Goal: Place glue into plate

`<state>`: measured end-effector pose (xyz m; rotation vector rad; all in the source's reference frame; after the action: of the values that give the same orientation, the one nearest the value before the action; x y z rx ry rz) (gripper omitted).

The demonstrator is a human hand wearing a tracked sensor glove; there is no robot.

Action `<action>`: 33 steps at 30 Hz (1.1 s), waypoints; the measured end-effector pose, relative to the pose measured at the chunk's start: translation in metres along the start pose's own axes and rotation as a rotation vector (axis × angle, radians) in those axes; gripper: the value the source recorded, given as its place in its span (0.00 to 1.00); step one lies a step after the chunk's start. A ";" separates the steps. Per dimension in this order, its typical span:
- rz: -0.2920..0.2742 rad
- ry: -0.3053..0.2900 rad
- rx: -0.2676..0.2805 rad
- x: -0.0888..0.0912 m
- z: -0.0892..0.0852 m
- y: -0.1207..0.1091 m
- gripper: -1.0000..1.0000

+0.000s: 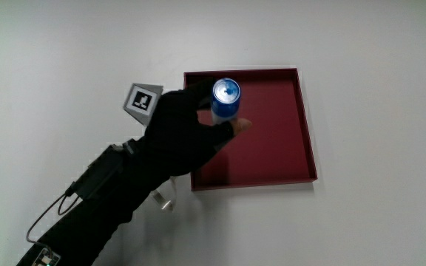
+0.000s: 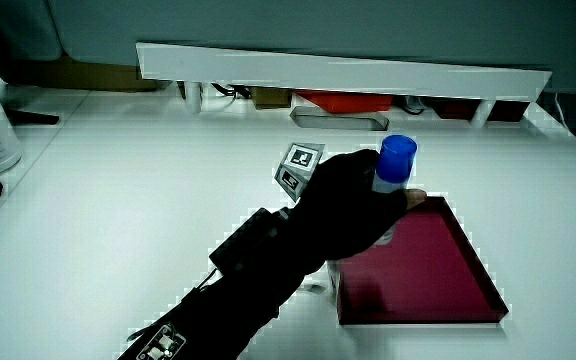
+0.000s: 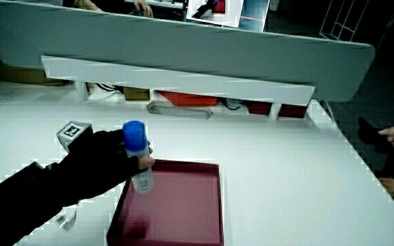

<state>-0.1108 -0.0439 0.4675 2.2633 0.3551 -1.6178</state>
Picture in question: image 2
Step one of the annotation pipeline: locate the person's left hand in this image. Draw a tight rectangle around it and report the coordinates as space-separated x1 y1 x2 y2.
273 142 428 274

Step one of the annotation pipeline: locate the blue-capped glue bottle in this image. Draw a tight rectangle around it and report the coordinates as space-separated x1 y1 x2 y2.
370 133 419 246

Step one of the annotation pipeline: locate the red square plate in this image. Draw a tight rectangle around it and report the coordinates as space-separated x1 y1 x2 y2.
325 195 510 326

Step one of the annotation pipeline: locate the person's left forearm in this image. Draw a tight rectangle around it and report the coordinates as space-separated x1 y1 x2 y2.
117 207 325 360

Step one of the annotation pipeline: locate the orange box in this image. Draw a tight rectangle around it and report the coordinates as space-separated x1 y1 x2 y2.
295 90 394 114

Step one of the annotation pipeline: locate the brown cardboard box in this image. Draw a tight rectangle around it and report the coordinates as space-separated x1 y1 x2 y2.
248 86 293 110

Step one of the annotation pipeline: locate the white desk shelf riser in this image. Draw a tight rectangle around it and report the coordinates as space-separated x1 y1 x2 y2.
135 41 553 129

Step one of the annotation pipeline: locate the dark red box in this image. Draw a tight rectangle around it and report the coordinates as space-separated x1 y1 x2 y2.
427 97 482 121
486 100 531 123

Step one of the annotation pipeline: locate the large tan cardboard box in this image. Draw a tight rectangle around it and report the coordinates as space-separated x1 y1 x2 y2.
3 53 160 93

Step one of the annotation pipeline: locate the black cable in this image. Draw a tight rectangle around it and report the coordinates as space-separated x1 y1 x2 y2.
211 82 252 100

